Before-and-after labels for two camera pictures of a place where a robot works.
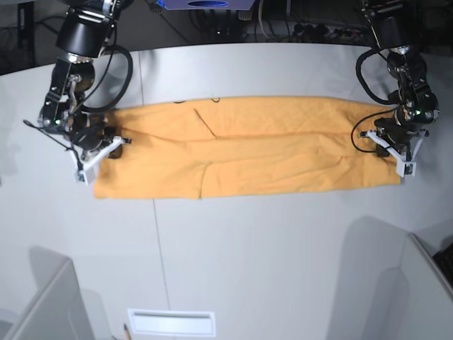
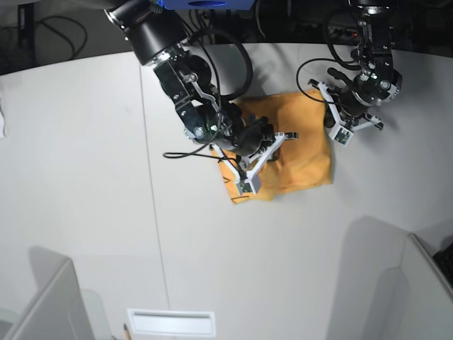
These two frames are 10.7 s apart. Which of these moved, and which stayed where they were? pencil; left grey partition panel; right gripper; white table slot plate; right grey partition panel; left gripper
Moved: right gripper; left gripper
Stayed: left grey partition panel; white table slot plate; pencil; right grey partition panel
